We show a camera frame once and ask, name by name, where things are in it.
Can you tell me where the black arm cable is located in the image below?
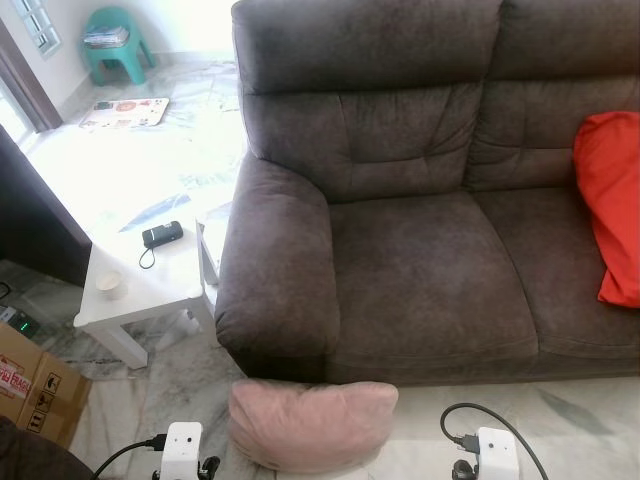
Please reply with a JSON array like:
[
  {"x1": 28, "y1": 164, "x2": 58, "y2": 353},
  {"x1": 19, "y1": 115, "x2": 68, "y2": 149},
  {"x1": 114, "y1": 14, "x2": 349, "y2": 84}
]
[
  {"x1": 441, "y1": 403, "x2": 549, "y2": 480},
  {"x1": 93, "y1": 433, "x2": 168, "y2": 480}
]

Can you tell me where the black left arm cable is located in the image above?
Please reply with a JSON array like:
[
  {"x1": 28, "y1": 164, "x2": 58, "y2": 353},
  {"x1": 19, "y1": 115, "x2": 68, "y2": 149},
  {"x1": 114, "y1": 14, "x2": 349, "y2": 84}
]
[{"x1": 93, "y1": 433, "x2": 168, "y2": 480}]

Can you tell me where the teal plastic stool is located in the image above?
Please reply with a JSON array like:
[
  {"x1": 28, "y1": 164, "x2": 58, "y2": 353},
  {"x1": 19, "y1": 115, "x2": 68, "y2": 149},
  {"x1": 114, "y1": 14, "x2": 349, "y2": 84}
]
[{"x1": 82, "y1": 7, "x2": 154, "y2": 86}]

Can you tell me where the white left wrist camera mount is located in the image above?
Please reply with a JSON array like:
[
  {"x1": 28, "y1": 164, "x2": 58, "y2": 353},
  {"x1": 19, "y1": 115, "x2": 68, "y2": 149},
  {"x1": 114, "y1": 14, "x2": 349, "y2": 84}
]
[{"x1": 160, "y1": 421, "x2": 204, "y2": 480}]

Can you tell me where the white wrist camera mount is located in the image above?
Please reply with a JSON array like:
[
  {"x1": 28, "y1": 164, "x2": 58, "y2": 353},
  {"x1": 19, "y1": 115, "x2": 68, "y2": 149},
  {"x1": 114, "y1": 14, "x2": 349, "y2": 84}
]
[
  {"x1": 475, "y1": 427, "x2": 521, "y2": 480},
  {"x1": 160, "y1": 421, "x2": 204, "y2": 480}
]

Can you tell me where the white board with colourful stickers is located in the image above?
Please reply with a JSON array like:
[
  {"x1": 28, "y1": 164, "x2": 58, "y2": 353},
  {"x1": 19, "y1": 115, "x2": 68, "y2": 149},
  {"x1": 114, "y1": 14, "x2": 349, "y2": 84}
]
[{"x1": 78, "y1": 97, "x2": 171, "y2": 131}]

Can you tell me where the black power bank with strap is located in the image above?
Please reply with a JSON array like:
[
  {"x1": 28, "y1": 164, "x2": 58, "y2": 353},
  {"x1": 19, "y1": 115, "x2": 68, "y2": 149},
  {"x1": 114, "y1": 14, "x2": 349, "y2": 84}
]
[{"x1": 140, "y1": 220, "x2": 185, "y2": 269}]

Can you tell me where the dark wooden cabinet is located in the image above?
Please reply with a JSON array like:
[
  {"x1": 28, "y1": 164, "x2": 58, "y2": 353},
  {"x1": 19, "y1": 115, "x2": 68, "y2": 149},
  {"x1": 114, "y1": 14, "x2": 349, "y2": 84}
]
[{"x1": 0, "y1": 125, "x2": 93, "y2": 286}]

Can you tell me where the stack of magazines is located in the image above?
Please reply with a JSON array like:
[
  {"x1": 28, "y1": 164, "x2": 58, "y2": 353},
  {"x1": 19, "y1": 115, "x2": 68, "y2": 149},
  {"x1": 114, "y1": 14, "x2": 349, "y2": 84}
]
[{"x1": 83, "y1": 26, "x2": 131, "y2": 49}]

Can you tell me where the power strip with green light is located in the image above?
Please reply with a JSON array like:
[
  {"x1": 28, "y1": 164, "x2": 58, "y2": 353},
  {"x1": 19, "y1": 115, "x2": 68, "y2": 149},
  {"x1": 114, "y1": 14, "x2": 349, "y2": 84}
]
[{"x1": 0, "y1": 305, "x2": 41, "y2": 341}]

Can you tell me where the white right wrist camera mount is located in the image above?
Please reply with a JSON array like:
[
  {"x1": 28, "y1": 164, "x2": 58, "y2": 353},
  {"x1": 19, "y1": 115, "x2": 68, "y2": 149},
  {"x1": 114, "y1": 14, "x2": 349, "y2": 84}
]
[{"x1": 475, "y1": 427, "x2": 521, "y2": 480}]

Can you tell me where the white side table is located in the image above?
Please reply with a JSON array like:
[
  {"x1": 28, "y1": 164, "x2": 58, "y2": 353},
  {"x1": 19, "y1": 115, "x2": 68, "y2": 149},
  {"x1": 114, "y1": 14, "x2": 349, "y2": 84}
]
[{"x1": 73, "y1": 200, "x2": 236, "y2": 369}]

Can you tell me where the small white cup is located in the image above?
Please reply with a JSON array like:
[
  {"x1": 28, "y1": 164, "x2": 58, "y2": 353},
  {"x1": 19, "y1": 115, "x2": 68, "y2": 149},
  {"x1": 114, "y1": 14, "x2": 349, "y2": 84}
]
[{"x1": 95, "y1": 270, "x2": 129, "y2": 300}]

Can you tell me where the pink pillow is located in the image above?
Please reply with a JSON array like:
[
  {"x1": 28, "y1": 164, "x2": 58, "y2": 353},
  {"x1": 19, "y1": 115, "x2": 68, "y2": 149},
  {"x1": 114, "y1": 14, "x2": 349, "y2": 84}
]
[{"x1": 228, "y1": 380, "x2": 399, "y2": 473}]

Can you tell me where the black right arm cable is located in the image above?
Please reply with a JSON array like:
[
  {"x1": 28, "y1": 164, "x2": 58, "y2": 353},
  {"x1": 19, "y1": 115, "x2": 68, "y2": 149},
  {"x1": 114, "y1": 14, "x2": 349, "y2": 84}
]
[{"x1": 441, "y1": 403, "x2": 549, "y2": 480}]

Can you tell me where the dark brown door frame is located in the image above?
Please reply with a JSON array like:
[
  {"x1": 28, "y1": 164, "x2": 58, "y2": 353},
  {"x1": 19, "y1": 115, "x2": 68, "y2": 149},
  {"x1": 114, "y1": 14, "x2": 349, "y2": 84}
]
[{"x1": 0, "y1": 20, "x2": 63, "y2": 133}]

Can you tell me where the dark brown fabric sofa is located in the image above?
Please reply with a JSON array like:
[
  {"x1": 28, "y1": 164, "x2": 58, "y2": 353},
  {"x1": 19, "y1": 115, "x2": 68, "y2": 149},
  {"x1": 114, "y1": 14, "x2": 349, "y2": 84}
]
[{"x1": 213, "y1": 0, "x2": 640, "y2": 386}]

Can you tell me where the red pillow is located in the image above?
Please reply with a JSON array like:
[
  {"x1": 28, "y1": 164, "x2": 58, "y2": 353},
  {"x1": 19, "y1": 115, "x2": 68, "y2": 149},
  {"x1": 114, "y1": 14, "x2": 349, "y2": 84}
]
[{"x1": 572, "y1": 110, "x2": 640, "y2": 309}]

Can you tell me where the window with white grille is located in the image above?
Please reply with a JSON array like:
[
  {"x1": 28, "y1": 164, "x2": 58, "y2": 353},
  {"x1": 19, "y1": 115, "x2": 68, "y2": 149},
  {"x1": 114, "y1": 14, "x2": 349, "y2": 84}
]
[{"x1": 12, "y1": 0, "x2": 61, "y2": 56}]

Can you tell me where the brown cardboard box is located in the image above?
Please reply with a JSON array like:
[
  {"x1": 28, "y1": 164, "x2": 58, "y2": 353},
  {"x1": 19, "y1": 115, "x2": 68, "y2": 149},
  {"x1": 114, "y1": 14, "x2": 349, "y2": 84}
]
[{"x1": 0, "y1": 320, "x2": 91, "y2": 448}]

